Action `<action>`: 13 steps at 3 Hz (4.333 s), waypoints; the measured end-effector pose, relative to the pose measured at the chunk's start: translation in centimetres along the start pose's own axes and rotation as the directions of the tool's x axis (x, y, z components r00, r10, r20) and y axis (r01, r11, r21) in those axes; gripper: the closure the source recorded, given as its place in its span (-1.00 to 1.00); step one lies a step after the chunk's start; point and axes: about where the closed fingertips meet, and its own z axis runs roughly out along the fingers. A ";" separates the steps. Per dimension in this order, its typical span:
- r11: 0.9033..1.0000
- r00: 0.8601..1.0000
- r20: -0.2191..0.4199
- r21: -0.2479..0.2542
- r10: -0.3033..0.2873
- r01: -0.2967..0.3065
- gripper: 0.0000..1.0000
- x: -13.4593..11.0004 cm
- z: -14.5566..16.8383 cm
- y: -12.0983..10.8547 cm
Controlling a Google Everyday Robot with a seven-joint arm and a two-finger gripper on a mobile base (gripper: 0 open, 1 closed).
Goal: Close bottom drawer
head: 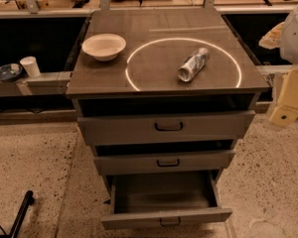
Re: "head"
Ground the black bar on floor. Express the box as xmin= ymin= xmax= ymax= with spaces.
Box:
xmin=9 ymin=190 xmax=35 ymax=238

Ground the white paper cup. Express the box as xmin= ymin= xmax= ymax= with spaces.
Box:
xmin=20 ymin=57 xmax=41 ymax=77

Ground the grey drawer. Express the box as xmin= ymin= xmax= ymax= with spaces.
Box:
xmin=93 ymin=140 xmax=235 ymax=176
xmin=101 ymin=171 xmax=232 ymax=230
xmin=77 ymin=111 xmax=255 ymax=146

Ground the silver patterned can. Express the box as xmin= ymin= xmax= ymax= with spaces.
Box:
xmin=178 ymin=48 xmax=210 ymax=82

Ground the grey bottom drawer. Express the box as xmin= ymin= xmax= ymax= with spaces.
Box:
xmin=101 ymin=171 xmax=232 ymax=230

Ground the grey side shelf rail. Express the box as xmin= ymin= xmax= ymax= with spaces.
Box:
xmin=0 ymin=71 xmax=72 ymax=97

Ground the grey middle drawer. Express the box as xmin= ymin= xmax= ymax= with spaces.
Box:
xmin=93 ymin=140 xmax=235 ymax=176

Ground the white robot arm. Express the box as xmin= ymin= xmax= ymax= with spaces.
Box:
xmin=259 ymin=5 xmax=298 ymax=129

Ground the grey top drawer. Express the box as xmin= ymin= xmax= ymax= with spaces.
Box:
xmin=77 ymin=111 xmax=255 ymax=146

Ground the white bowl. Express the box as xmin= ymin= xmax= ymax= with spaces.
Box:
xmin=81 ymin=34 xmax=126 ymax=61

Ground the grey drawer cabinet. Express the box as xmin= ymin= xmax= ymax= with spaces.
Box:
xmin=66 ymin=6 xmax=272 ymax=196

